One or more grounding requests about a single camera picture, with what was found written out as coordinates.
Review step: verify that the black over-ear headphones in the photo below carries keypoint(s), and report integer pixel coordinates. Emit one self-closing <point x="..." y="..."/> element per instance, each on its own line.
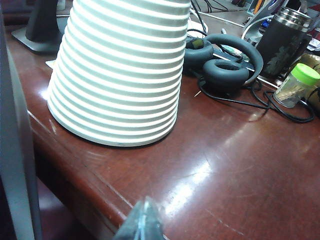
<point x="225" y="77"/>

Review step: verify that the dark thermos mug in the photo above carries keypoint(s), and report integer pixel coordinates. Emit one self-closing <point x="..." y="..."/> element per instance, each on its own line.
<point x="280" y="50"/>

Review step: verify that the grey monitor stand base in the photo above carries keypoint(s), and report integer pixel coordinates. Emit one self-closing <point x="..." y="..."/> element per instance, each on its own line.
<point x="42" y="30"/>

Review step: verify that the white stacked paper plates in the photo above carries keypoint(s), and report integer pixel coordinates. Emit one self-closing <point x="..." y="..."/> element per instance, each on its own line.
<point x="120" y="75"/>

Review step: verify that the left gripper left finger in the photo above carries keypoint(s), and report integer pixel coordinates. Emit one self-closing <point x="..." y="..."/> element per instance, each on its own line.
<point x="17" y="125"/>

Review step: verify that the clear jar green lid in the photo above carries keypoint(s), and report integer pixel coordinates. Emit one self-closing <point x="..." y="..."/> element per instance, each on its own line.
<point x="292" y="90"/>

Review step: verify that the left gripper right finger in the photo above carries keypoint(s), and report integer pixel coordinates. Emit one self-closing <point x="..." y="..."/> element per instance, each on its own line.
<point x="142" y="225"/>

